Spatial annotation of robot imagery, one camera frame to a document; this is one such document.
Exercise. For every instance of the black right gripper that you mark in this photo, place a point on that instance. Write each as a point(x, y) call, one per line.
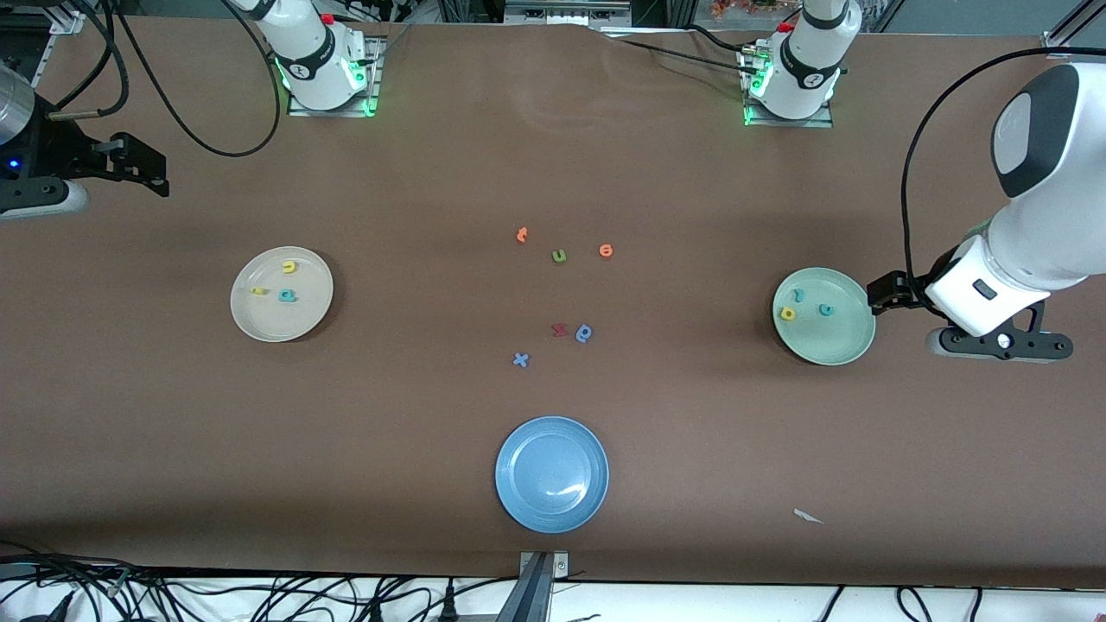
point(62, 154)

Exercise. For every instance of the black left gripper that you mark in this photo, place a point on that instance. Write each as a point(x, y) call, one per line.
point(899, 290)

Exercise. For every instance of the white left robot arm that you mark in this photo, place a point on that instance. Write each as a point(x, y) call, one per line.
point(1054, 225)

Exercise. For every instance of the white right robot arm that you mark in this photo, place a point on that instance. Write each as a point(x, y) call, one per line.
point(311, 60)

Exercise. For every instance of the green plate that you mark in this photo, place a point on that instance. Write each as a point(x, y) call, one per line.
point(829, 341)

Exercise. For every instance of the aluminium corner profile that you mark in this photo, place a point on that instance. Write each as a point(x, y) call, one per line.
point(67, 15)
point(1058, 39)

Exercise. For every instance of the beige brown plate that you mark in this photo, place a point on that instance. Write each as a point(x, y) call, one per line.
point(302, 324)

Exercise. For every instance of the white paper scrap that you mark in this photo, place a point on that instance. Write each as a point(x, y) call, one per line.
point(807, 516)

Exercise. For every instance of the brown paper table cover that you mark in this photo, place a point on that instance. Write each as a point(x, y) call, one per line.
point(691, 449)

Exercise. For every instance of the blue foam letter a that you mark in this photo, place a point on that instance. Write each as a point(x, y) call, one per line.
point(579, 335)

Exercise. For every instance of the blue plate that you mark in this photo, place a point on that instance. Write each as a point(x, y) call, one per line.
point(551, 474)

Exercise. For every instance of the metal rack frame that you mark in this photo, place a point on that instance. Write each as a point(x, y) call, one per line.
point(562, 13)

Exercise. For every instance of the aluminium profile bracket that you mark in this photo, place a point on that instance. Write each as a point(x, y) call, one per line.
point(543, 566)

